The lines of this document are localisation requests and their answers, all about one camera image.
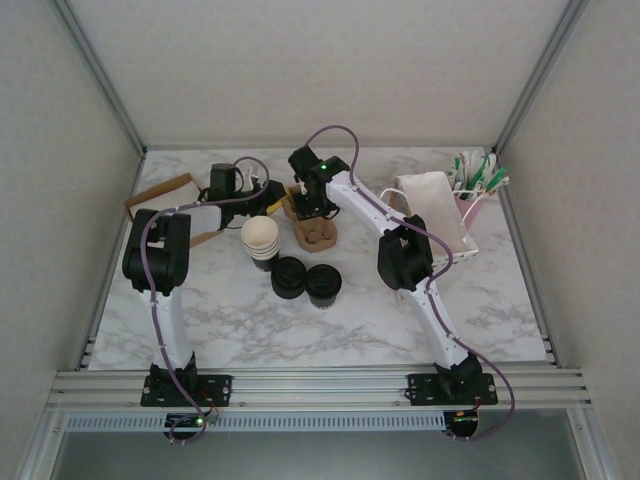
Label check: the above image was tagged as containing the stack of black cup lids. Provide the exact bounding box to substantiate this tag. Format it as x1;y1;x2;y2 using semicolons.
269;255;307;302

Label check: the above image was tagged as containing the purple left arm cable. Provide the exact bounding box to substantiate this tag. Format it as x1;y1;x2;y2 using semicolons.
141;156;271;445

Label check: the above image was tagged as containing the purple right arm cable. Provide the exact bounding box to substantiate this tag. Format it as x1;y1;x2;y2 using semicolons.
305;124;516;444

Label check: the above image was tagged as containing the aluminium frame post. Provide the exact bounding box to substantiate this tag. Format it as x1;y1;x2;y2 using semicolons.
47;0;147;156
492;0;594;154

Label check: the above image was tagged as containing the aluminium back table rail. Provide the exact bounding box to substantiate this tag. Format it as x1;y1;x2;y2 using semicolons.
142;143;496;151

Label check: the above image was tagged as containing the white slotted cable duct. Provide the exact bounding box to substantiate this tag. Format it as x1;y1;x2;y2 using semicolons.
64;412;447;432

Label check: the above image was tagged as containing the brown cardboard napkin box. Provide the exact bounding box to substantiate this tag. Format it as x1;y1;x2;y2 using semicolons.
123;172;225;250

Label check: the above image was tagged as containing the single black cup lid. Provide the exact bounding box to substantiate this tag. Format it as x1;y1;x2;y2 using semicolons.
305;263;344;300

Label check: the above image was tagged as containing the right controller board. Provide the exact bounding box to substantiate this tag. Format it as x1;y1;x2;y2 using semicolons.
444;409;482;437

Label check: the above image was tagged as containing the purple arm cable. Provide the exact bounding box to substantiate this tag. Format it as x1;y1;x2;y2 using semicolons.
141;156;271;445
305;124;516;444

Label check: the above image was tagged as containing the aluminium side table rail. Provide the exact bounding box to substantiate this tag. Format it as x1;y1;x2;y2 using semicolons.
493;149;559;370
77;149;147;372

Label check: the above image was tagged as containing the cartoon animal paper gift bag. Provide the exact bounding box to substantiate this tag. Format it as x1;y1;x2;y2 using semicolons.
378;170;487;307

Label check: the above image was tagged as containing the controller board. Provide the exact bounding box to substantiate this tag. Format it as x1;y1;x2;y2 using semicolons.
444;409;482;437
164;412;211;431

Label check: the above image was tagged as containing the white paper napkin stack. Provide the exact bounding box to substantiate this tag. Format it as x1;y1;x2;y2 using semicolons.
130;180;202;217

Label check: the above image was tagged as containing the pink cylindrical holder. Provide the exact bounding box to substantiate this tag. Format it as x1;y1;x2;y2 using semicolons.
452;192;489;226

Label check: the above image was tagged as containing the stack of black paper cups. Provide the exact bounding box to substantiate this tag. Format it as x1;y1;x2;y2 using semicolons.
240;215;281;274

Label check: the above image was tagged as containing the left controller board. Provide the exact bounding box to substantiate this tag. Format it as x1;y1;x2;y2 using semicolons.
164;412;211;431

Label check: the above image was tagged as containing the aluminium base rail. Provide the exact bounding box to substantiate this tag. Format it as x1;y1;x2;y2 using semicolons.
47;367;594;412

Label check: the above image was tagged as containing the brown pulp cup carrier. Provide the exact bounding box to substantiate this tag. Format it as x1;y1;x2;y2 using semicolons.
281;184;340;255

